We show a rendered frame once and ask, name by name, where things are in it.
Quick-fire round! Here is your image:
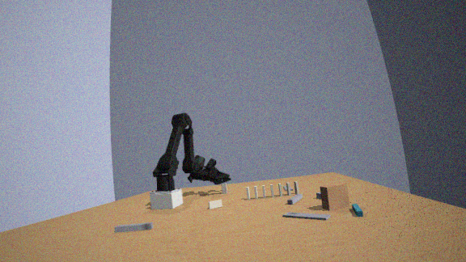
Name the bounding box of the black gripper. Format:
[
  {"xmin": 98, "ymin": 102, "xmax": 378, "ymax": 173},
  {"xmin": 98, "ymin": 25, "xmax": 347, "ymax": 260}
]
[{"xmin": 200, "ymin": 167, "xmax": 231, "ymax": 184}]

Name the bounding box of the teal rectangular block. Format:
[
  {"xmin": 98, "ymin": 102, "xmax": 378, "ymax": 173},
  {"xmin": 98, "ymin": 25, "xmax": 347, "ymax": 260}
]
[{"xmin": 352, "ymin": 203, "xmax": 363, "ymax": 217}]

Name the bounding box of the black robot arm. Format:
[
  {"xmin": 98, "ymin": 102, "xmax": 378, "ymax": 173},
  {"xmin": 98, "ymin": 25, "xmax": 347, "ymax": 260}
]
[{"xmin": 153, "ymin": 112, "xmax": 205, "ymax": 192}]

